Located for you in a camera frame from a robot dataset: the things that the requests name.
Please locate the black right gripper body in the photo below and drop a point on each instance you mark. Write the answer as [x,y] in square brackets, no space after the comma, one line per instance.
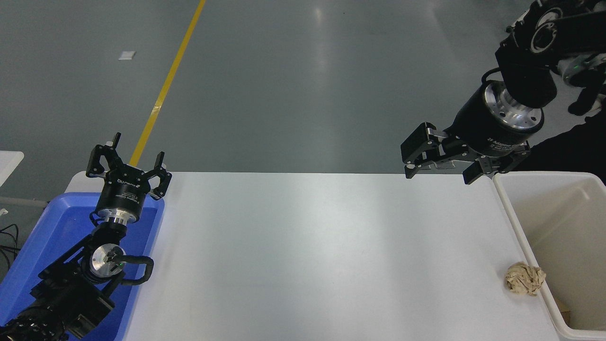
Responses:
[478,128]

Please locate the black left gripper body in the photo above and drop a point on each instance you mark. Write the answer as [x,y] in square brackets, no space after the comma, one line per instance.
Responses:
[124,192]

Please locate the tan paper ball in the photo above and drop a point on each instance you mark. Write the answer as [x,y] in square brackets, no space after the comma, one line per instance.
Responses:
[524,279]

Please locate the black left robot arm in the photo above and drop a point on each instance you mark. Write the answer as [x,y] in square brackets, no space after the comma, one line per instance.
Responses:
[71,289]

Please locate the blue plastic tray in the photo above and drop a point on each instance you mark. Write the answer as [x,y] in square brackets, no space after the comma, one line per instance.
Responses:
[52,227]

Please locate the grey metal bar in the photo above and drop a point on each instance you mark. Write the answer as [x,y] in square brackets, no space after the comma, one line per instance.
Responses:
[23,201]

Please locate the small white side table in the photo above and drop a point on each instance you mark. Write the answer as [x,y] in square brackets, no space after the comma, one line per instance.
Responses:
[8,163]

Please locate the person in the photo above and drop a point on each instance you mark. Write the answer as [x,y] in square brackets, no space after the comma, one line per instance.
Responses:
[577,147]

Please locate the large pale plastic bin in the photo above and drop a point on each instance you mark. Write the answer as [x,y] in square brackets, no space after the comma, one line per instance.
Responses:
[568,222]

